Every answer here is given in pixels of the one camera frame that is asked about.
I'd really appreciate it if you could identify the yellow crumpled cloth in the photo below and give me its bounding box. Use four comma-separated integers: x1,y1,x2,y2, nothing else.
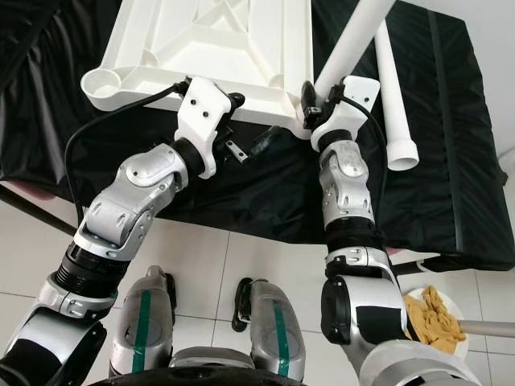
405,285,468,355

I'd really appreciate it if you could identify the silver robot leg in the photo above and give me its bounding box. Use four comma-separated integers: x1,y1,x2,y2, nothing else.
232,277,307,381
109,265,178,379

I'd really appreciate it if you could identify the white plastic table leg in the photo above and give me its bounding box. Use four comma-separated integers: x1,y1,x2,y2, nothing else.
373,20,421,171
314,0,395,97

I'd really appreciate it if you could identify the black robot torso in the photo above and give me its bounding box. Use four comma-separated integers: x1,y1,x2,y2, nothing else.
89,354,363,386

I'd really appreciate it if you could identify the silver left robot leg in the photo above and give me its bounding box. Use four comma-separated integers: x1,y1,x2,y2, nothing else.
109,265,178,379

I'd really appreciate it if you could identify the black cloth table cover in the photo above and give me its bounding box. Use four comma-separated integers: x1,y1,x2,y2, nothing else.
0,0,515,272

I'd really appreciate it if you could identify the silver right robot leg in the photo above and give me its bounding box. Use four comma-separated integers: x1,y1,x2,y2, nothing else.
232,277,307,381

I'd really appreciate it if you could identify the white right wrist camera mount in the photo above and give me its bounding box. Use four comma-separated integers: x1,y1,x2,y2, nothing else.
310,76,381,154

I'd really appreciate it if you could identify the black metal frame bar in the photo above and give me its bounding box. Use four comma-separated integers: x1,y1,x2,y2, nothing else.
0,181,79,236
390,253,515,272

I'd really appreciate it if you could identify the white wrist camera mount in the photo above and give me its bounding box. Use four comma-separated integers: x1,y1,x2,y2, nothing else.
310,76,381,154
177,78,238,179

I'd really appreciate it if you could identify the white plastic table top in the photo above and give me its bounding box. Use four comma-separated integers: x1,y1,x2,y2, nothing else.
80,0,315,133

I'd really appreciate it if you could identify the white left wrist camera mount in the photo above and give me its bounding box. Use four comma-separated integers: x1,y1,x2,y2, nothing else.
177,78,238,179

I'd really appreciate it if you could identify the white plate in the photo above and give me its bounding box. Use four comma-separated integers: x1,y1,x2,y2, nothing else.
402,287,469,355

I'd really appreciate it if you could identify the grey metal tube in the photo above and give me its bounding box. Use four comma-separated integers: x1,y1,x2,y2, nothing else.
460,322,515,337

